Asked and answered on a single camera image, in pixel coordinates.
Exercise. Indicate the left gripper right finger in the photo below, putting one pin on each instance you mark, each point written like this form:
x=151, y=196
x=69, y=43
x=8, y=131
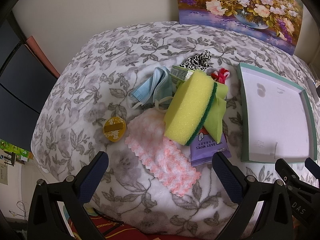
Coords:
x=275, y=218

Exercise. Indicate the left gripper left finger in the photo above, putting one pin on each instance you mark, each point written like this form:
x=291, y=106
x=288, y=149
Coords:
x=74, y=192

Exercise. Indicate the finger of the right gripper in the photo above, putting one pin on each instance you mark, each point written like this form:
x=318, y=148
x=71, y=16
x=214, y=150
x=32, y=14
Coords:
x=312, y=166

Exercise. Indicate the purple baby wipes pack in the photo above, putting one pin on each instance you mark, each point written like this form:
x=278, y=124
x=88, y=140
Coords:
x=203, y=147

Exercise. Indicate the lime green cloth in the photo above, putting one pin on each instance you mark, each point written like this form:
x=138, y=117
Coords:
x=213, y=122

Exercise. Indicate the pink white fluffy cloth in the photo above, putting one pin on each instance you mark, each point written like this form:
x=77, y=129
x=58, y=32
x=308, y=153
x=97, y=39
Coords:
x=160, y=155

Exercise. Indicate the yellow green sponge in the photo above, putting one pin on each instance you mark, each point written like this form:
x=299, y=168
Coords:
x=189, y=108

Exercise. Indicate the leopard print scrunchie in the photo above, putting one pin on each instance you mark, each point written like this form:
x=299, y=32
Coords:
x=198, y=61

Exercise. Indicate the green tissue pack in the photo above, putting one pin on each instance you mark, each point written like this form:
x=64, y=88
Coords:
x=180, y=74

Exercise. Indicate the blue face mask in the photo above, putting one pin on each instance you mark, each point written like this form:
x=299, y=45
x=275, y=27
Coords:
x=157, y=89

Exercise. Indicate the teal white shallow tray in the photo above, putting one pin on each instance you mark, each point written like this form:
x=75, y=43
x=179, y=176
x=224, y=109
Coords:
x=277, y=118

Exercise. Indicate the dark cabinet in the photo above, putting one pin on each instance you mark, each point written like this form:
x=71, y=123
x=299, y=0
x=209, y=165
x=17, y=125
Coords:
x=25, y=86

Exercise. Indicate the flower painting canvas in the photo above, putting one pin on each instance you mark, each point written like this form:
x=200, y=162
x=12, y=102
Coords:
x=277, y=22

